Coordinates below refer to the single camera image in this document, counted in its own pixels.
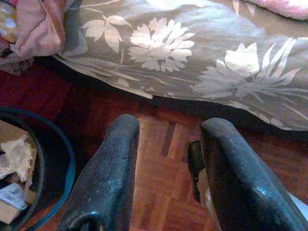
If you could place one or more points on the yellow dotted round object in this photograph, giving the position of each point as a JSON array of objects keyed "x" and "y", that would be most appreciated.
[{"x": 8, "y": 21}]

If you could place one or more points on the small white printed box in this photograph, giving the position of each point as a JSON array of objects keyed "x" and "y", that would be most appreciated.
[{"x": 9, "y": 202}]

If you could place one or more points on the brown cardboard piece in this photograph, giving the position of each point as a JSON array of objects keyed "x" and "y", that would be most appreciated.
[{"x": 12, "y": 130}]

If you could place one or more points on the black round trash bin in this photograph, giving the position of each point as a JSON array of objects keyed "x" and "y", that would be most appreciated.
[{"x": 55, "y": 168}]

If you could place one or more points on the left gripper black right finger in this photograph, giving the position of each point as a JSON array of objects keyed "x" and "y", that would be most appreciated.
[{"x": 240, "y": 187}]

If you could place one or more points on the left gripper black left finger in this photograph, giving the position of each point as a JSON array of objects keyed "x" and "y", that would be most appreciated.
[{"x": 106, "y": 183}]

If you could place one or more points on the bed with grey floral cover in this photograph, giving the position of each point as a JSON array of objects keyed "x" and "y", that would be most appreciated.
[{"x": 168, "y": 72}]

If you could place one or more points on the white paper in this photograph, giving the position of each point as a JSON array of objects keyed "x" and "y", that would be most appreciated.
[{"x": 16, "y": 156}]

